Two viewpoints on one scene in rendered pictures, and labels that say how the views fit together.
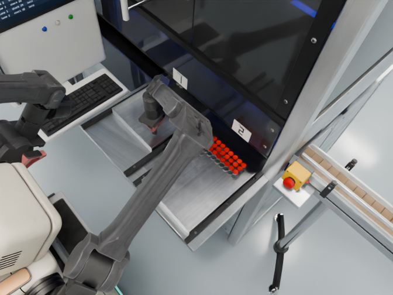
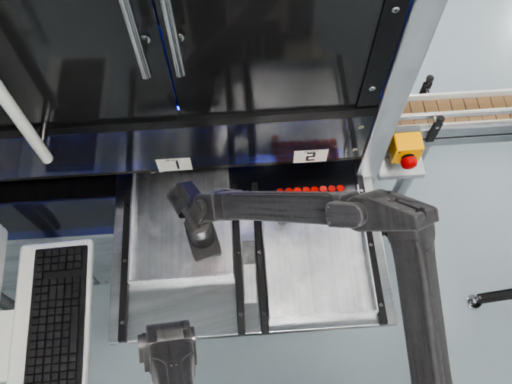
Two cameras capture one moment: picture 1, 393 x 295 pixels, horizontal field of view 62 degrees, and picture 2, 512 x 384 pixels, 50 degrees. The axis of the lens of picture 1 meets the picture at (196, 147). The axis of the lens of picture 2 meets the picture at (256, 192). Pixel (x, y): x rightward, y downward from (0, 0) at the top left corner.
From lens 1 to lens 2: 0.56 m
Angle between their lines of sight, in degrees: 22
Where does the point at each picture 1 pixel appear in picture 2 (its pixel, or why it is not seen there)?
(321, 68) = (417, 30)
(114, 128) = (156, 300)
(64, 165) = not seen: outside the picture
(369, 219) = (491, 121)
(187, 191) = (320, 276)
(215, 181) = (330, 234)
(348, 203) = (463, 125)
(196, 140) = (428, 223)
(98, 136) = not seen: hidden behind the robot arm
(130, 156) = (218, 308)
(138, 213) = (442, 347)
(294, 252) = not seen: hidden behind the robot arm
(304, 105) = (402, 77)
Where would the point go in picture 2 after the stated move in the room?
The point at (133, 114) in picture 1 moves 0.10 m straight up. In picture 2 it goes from (154, 260) to (146, 247)
